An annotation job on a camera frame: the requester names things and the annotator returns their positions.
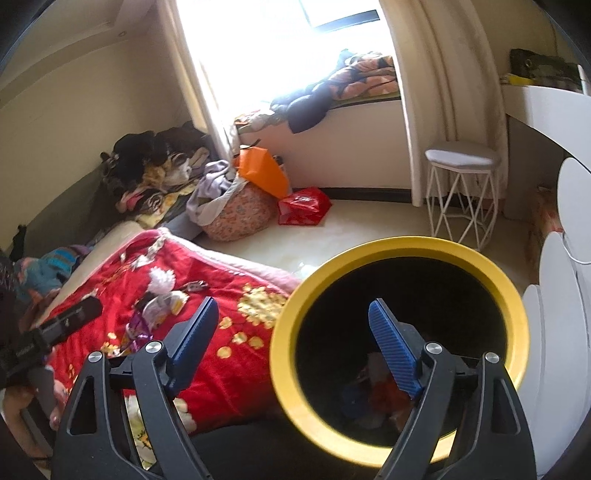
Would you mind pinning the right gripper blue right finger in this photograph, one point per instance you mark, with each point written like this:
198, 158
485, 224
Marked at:
401, 346

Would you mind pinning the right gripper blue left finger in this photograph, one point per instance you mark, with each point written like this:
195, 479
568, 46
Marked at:
186, 344

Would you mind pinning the yellow white snack bag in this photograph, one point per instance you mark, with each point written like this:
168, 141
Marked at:
155, 312

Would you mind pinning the purple snack wrapper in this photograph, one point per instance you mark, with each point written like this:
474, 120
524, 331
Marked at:
136, 334

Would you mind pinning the red snack package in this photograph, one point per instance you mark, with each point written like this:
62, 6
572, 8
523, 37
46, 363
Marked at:
387, 398

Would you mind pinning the dark green snack wrapper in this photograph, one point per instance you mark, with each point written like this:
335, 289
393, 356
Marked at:
194, 286

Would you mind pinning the blue plastic bag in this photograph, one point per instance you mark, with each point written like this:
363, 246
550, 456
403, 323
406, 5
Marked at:
355, 399

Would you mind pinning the yellow rimmed black trash bin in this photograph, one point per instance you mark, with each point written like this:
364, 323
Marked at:
476, 343

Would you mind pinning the red floral blanket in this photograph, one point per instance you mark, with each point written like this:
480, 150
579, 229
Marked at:
120, 423

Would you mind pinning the blue teal clothing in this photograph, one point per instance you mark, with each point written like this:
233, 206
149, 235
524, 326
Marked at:
37, 277

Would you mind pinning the floral laundry basket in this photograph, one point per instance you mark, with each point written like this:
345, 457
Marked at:
247, 212

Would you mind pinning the white round chair back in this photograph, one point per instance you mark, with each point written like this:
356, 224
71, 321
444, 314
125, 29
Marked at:
555, 391

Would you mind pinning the white lavender garment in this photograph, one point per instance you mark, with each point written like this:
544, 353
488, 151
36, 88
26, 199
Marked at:
215, 189

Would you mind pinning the red plastic bag on floor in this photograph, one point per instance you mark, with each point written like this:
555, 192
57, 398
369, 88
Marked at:
305, 207

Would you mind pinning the pile of clothes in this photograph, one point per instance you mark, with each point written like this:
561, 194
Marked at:
152, 175

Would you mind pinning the orange paper bag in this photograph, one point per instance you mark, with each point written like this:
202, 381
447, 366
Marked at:
258, 166

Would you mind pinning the cream curtain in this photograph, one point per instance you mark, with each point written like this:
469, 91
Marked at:
448, 80

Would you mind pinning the dark blue jacket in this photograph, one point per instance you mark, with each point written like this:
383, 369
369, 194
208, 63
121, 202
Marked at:
305, 108

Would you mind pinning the orange patterned quilt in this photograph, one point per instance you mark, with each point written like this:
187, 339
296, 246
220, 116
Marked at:
364, 76

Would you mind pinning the white desk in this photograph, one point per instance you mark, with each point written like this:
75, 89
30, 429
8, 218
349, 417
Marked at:
561, 115

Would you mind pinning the dark bag on desk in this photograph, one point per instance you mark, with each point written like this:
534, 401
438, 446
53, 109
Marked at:
547, 71

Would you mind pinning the white wire frame stool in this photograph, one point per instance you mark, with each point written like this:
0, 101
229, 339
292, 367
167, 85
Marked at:
463, 191

